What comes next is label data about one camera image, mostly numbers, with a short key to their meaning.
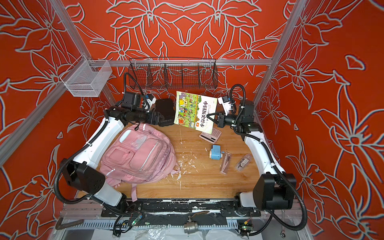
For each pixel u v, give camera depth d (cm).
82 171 41
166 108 110
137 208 70
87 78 92
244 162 87
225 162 88
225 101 65
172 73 99
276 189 40
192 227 66
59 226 68
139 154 87
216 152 88
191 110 76
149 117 69
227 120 66
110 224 70
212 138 97
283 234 67
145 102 68
